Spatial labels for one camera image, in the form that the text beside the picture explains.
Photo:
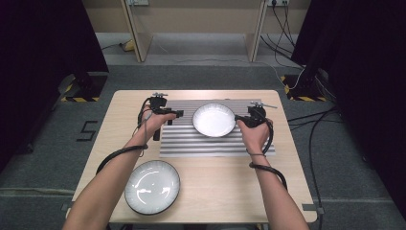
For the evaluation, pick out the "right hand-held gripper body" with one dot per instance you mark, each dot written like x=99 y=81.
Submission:
x=257 y=114

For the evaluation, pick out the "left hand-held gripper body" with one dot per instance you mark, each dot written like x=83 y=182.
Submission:
x=158 y=103

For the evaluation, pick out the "white plate with dark rim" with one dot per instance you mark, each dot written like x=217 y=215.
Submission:
x=151 y=188
x=214 y=120

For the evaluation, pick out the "person's right hand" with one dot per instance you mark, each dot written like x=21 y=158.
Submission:
x=257 y=137

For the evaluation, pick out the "person's left hand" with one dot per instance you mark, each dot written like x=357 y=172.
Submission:
x=153 y=123

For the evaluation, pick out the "grey white striped placemat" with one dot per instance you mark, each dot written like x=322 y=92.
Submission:
x=204 y=145

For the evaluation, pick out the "stand base with hazard tape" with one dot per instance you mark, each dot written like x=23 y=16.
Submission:
x=303 y=86
x=91 y=87

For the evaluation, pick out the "yellow plug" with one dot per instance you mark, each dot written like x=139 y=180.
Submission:
x=129 y=46

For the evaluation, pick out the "light wooden desk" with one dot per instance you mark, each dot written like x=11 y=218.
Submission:
x=140 y=41

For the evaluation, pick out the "black curtain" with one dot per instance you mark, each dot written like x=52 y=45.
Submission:
x=367 y=80
x=38 y=64

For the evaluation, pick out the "white wall socket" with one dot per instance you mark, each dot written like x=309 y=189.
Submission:
x=137 y=2
x=277 y=2

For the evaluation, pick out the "grey table bracket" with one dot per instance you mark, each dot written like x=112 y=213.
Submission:
x=67 y=206
x=314 y=208

